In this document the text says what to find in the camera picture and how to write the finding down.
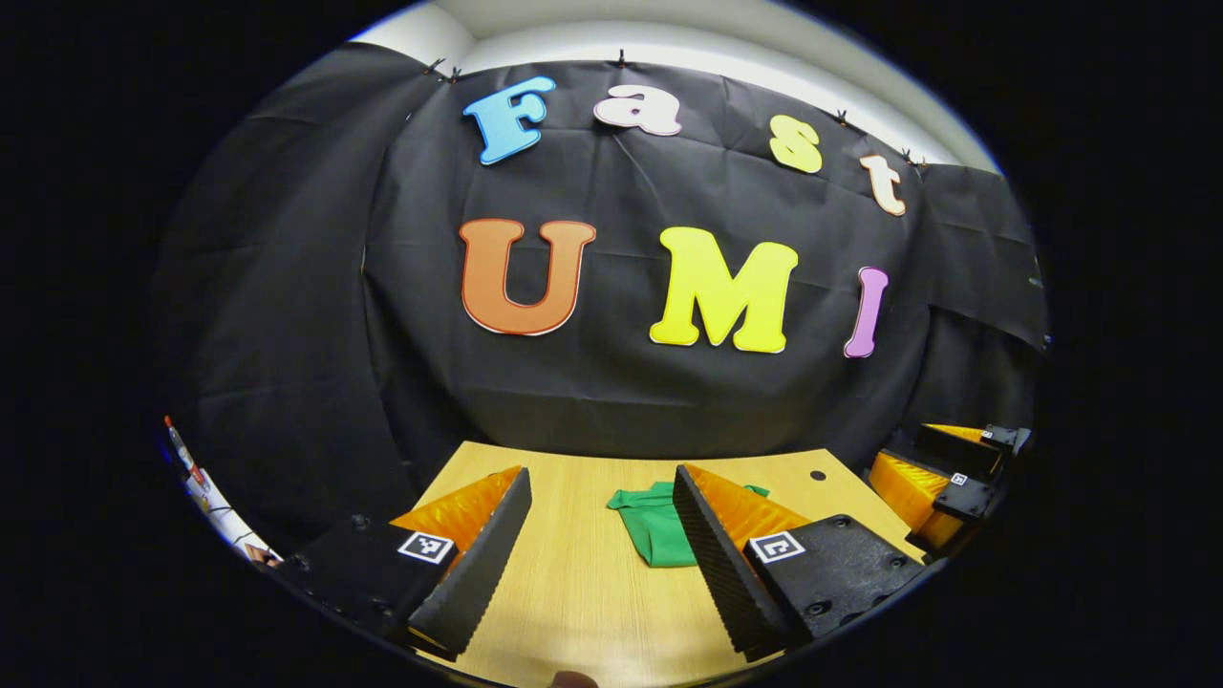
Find white desk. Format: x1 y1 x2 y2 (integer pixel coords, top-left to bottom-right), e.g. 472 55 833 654
182 459 285 570

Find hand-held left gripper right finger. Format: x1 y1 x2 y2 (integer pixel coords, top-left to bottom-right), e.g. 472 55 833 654
672 463 929 662

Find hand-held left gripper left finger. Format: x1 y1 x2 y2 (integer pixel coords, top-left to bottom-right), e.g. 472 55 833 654
285 465 534 660

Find green T-shirt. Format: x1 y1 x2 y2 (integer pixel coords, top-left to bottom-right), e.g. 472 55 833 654
607 481 771 569

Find clear bottle with red cap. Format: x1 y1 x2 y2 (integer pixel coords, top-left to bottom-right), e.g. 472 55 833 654
162 415 207 488

